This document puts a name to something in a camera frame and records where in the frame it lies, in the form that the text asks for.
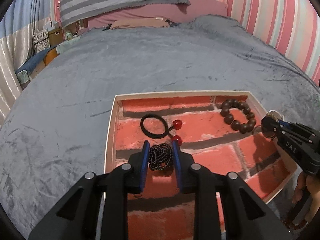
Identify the white satin curtain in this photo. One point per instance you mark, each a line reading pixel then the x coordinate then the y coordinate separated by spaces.
pixel 16 49

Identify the brown cardboard box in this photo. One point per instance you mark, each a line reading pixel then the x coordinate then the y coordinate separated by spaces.
pixel 56 36

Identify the white tray with red lining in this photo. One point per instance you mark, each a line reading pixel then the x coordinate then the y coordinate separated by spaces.
pixel 160 211

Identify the pink bed headboard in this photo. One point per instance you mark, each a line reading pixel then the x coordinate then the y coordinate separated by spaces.
pixel 177 13

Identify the grey plush blanket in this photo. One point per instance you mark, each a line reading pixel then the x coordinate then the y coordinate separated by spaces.
pixel 56 130

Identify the beige folded cloth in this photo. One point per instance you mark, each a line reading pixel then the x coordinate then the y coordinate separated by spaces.
pixel 140 23

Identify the black braided cord amber pendant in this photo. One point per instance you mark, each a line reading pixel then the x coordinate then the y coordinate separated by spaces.
pixel 161 159

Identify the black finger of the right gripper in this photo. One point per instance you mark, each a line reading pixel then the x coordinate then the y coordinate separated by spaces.
pixel 273 124

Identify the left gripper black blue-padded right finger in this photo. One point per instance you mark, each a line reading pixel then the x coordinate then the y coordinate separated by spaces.
pixel 246 216

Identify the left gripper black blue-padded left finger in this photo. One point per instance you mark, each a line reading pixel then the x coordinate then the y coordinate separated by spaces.
pixel 75 215

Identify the black hair tie red beads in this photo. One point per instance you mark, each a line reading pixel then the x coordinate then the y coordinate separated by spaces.
pixel 147 133

